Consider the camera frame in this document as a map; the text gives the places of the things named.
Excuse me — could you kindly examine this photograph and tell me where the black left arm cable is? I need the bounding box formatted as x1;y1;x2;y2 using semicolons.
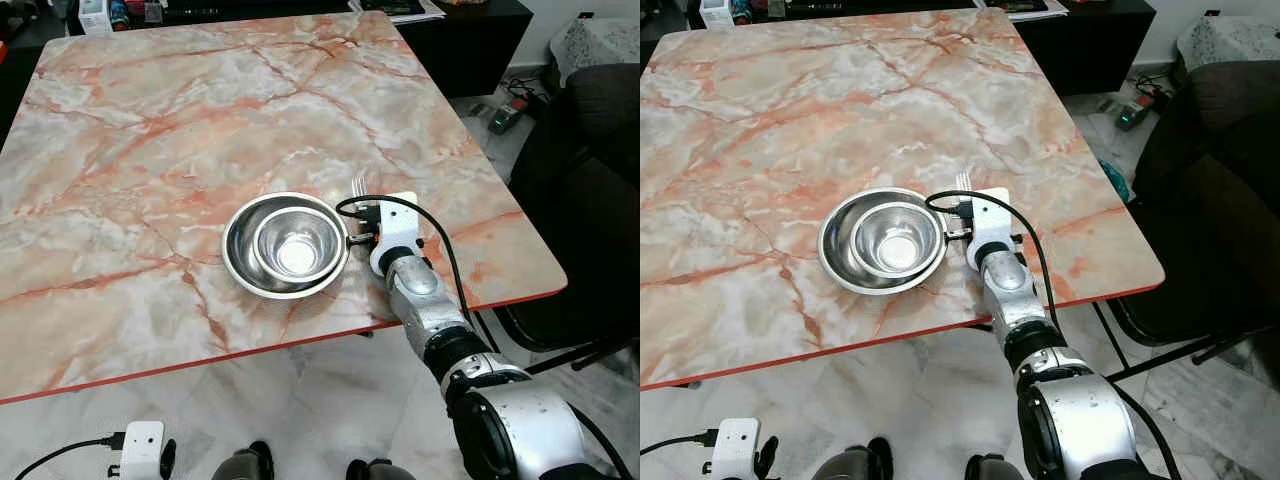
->
15;432;126;480
640;430;719;456

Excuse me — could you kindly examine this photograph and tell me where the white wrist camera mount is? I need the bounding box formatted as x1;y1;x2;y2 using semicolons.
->
712;417;761;480
965;187;1021;269
119;421;165;480
368;191;425;277

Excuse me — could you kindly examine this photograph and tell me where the robot right leg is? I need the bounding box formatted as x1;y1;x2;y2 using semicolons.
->
345;458;416;480
965;453;1026;480

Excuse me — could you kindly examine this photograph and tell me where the small steel bowl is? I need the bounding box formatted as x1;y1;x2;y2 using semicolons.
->
252;206;343;281
857;202;941;278

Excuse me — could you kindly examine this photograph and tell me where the orange marble folding table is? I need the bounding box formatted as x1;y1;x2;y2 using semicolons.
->
640;8;1166;391
0;8;568;406

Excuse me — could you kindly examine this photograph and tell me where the white paper stack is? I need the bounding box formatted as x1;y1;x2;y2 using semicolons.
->
985;0;1061;21
350;0;446;23

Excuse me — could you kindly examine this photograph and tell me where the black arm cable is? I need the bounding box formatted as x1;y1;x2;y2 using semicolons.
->
640;430;719;456
925;190;1063;336
335;195;481;336
15;432;126;480

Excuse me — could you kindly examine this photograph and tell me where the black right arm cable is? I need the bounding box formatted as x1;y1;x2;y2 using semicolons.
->
335;195;481;336
925;190;1063;336

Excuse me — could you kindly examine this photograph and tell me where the white patterned cloth cover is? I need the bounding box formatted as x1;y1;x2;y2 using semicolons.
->
550;15;641;86
1175;15;1280;71

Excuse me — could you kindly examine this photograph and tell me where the black chair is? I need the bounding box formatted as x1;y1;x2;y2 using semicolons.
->
1110;60;1280;381
497;62;641;373

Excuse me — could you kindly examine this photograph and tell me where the large steel bowl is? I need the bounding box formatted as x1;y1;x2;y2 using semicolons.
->
221;192;352;300
818;187;947;296

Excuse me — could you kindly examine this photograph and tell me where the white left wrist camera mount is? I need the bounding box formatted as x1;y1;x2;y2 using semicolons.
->
119;421;165;480
712;417;761;480

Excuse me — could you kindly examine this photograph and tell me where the black device with green light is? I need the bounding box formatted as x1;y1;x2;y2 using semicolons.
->
1115;90;1161;131
487;95;531;136

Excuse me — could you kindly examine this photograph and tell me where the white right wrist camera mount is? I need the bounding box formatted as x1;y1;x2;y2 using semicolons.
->
965;187;1021;269
368;191;425;277

